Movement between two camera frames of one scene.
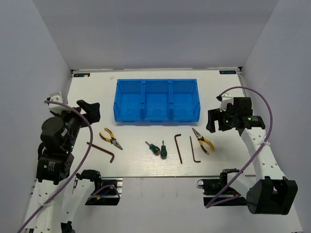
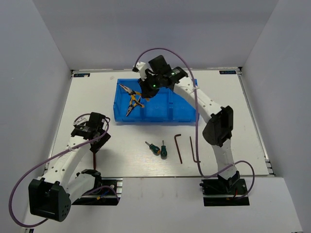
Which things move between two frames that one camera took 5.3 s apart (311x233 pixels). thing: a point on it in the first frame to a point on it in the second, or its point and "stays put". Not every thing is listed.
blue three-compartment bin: (158, 100) stays put
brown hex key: (178, 135) stays put
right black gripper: (213, 115) to (146, 92)
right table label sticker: (227, 72) stays put
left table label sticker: (83, 74) stays put
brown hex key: (192, 151) stays put
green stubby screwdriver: (163, 152) stays put
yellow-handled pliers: (200, 139) to (132, 93)
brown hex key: (104, 150) to (94, 160)
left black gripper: (93, 112) to (104, 138)
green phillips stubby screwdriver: (153, 149) stays put
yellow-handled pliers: (112, 140) to (133, 103)
